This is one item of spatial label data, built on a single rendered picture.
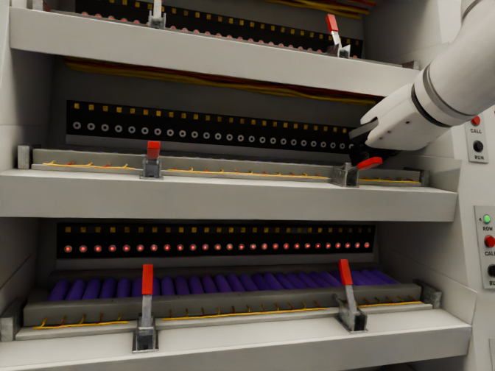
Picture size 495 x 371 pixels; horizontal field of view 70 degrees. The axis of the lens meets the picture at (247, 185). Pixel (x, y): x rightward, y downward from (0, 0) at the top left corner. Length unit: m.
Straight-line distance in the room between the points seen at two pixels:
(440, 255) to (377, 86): 0.28
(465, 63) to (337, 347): 0.36
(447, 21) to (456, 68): 0.28
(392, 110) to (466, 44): 0.11
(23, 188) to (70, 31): 0.19
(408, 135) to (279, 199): 0.20
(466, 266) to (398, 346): 0.16
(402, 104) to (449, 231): 0.23
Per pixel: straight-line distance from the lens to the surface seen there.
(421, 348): 0.58
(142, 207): 0.43
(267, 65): 0.51
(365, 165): 0.47
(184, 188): 0.42
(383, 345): 0.54
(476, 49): 0.44
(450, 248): 0.63
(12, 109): 0.50
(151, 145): 0.37
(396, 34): 0.79
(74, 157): 0.48
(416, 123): 0.51
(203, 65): 0.49
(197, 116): 0.62
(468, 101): 0.46
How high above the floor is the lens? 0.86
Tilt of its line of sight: 9 degrees up
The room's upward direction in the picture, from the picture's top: 1 degrees counter-clockwise
